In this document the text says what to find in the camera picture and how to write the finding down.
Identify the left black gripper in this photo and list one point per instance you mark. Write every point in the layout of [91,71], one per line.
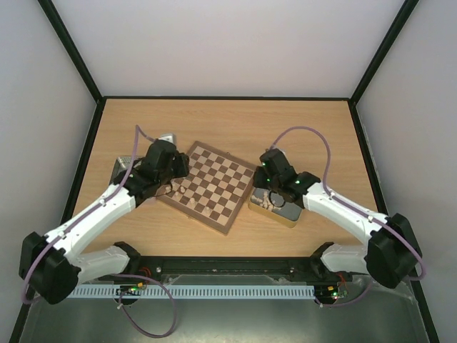
[183,169]

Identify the wooden chess board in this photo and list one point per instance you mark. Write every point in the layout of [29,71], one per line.
[217,180]

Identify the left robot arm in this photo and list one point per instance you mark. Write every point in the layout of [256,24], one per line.
[55,263]

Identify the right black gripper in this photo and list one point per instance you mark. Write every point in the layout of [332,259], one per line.
[260,177]

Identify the light blue cable duct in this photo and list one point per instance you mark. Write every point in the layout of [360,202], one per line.
[112,291]

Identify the black aluminium frame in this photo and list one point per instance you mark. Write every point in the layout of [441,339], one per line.
[64,36]

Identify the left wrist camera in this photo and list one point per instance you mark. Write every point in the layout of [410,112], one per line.
[169,137]

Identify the gold tin tray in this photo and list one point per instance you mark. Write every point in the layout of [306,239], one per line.
[288,214]

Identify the pink tin tray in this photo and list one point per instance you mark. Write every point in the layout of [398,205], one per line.
[121,165]

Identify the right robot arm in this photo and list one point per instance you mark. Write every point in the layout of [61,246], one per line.
[384,253]

